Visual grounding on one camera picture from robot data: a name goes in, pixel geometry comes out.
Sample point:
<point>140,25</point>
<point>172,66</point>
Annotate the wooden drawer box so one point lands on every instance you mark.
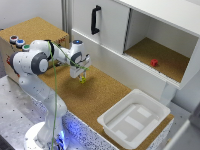
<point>33,33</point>

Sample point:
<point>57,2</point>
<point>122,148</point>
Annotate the yellow block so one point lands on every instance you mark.
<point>82,79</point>

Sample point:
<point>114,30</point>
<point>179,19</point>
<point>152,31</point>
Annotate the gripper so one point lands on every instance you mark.
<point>80,67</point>

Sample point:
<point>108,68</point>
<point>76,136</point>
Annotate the white cabinet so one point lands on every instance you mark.
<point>156,40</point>

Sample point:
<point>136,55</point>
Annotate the blue button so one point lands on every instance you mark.
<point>20,42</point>

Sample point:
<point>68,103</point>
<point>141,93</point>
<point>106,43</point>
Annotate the white sliding door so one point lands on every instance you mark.
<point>100,23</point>

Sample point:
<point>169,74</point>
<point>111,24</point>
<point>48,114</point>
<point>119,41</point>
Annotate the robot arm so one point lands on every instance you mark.
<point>33,63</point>

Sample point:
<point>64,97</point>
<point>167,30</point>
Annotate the red button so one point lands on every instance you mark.
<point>14,39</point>

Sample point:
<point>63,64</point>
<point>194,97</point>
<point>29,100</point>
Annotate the pink block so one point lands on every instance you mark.
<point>154,62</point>

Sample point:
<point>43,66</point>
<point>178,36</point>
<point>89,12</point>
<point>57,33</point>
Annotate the green button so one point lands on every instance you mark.
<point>26,47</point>

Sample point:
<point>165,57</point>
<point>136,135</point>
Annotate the white plastic box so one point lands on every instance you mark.
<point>134,118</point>

